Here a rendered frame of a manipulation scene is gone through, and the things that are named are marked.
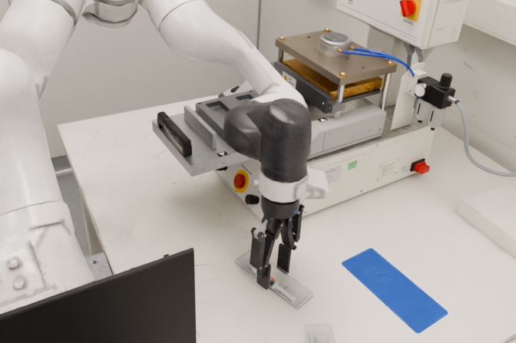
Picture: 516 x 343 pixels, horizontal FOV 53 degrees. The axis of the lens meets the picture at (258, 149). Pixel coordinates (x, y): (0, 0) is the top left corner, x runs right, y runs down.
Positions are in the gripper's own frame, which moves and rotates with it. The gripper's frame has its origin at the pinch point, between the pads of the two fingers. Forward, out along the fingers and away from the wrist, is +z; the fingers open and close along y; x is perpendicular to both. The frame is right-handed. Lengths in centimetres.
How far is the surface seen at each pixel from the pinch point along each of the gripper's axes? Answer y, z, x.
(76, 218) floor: -17, 80, -132
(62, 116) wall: -36, 48, -169
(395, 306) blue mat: -14.0, 4.5, 22.2
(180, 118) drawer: -6.5, -17.2, -38.9
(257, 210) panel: -13.6, 2.8, -17.8
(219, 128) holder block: -8.4, -19.3, -26.5
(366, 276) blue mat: -16.7, 4.5, 13.3
